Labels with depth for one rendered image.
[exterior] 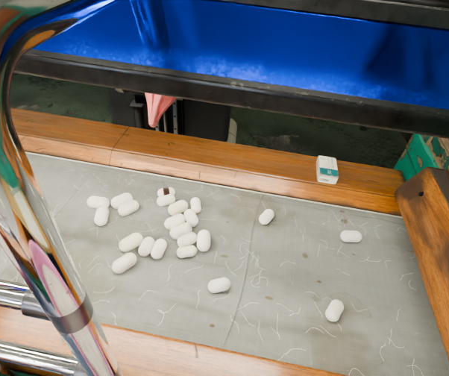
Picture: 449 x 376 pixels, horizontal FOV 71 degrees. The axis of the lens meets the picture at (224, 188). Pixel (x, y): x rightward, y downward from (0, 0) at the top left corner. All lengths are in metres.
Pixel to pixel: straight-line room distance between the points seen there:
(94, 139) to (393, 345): 0.62
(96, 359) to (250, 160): 0.47
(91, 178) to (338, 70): 0.51
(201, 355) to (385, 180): 0.48
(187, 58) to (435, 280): 0.40
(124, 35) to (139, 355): 0.32
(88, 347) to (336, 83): 0.24
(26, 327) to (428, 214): 0.55
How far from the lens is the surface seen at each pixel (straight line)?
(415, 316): 0.54
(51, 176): 0.67
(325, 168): 0.63
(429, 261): 0.51
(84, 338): 0.24
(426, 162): 0.68
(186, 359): 0.40
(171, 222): 0.51
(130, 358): 0.41
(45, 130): 0.76
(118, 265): 0.48
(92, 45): 0.25
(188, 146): 0.66
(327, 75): 0.22
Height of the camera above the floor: 1.15
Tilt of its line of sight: 42 degrees down
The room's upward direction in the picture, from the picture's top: 6 degrees clockwise
